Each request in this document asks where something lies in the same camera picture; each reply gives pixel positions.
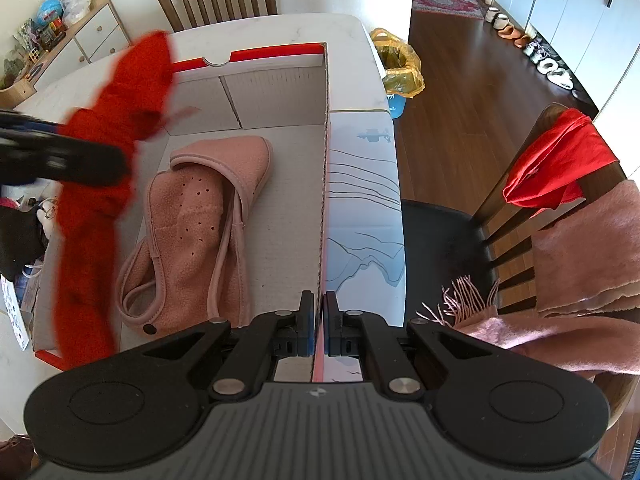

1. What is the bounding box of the red patterned rug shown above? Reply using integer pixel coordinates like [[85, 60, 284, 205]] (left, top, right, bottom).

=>
[[412, 0, 486, 21]]

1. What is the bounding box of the blue trash bin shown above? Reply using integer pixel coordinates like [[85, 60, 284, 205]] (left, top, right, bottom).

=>
[[386, 91, 408, 120]]

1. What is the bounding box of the pile of small toys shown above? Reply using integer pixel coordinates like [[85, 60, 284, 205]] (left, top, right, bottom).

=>
[[0, 12, 68, 88]]

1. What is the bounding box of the row of shoes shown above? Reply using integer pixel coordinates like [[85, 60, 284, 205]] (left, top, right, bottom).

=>
[[484, 5, 576, 92]]

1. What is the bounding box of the pink fringed scarf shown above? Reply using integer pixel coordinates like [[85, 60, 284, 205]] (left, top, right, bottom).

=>
[[417, 180, 640, 377]]

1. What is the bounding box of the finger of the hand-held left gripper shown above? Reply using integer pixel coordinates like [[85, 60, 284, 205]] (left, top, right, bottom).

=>
[[0, 111, 67, 134], [0, 132, 127, 187]]

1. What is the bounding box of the red cloth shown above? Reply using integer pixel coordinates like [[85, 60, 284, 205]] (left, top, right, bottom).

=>
[[502, 109, 622, 211]]

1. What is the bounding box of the curved wooden organizer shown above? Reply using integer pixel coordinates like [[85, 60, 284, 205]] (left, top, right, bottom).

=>
[[0, 65, 38, 105]]

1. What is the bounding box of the red knitted scarf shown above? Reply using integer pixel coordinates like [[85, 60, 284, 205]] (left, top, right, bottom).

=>
[[52, 30, 177, 368]]

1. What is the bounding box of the clear plastic bag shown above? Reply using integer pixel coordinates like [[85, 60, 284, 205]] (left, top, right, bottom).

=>
[[60, 0, 94, 27]]

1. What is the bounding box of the yellow plastic bag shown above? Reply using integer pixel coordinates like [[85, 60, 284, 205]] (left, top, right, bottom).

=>
[[370, 27, 426, 99]]

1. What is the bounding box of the white and wood sideboard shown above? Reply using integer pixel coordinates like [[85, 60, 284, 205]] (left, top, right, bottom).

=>
[[0, 0, 133, 106]]

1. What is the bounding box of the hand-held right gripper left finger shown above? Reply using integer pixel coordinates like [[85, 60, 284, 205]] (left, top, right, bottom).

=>
[[120, 290, 317, 402]]

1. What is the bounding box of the white printed carton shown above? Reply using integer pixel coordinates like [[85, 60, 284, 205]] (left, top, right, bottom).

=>
[[0, 275, 41, 352]]

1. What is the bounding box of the wooden chair with draped cloths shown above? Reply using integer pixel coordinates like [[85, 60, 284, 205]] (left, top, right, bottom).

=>
[[400, 102, 640, 431]]

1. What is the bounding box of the black seat cushion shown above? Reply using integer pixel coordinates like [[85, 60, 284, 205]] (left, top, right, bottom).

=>
[[400, 199, 501, 333]]

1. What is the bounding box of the white cabinet with black handles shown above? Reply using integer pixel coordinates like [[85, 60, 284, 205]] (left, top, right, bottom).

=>
[[527, 0, 640, 121]]

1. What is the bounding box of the red and white shoe box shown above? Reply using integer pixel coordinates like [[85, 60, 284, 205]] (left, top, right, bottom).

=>
[[32, 41, 335, 383]]

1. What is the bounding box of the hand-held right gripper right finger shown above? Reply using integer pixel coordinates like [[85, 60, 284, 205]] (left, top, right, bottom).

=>
[[324, 290, 521, 402]]

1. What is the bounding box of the black bag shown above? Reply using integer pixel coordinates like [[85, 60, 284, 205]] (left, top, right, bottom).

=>
[[0, 200, 48, 281]]

